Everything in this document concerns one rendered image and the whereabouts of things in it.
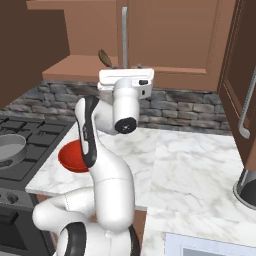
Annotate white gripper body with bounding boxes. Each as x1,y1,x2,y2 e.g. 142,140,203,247
97,67,155,91

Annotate black gas hob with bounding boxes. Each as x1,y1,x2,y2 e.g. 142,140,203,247
0,114,80,192

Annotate pale steel sink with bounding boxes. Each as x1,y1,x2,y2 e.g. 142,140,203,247
164,232,256,256

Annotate grey round appliance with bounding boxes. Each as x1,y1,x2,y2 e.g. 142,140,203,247
232,167,256,212

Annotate dark brown wall cabinet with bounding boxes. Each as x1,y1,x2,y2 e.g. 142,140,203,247
0,0,71,110

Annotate long silver cabinet handle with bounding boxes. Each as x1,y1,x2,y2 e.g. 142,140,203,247
121,6,129,68

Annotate grey pot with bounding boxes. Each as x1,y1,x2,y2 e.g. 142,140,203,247
0,133,28,169

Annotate curved silver cabinet handle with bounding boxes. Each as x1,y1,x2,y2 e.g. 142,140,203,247
237,65,256,140

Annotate brown range hood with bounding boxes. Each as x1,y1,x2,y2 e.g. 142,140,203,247
25,0,120,83

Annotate dark brown cabinet door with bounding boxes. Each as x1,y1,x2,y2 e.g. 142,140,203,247
217,0,256,172

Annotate brown wooden ladle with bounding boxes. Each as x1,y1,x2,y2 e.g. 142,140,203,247
97,49,115,69

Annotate black oven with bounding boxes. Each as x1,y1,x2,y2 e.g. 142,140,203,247
0,187,56,256

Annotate red bowl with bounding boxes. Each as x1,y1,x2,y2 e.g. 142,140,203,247
57,139,91,174

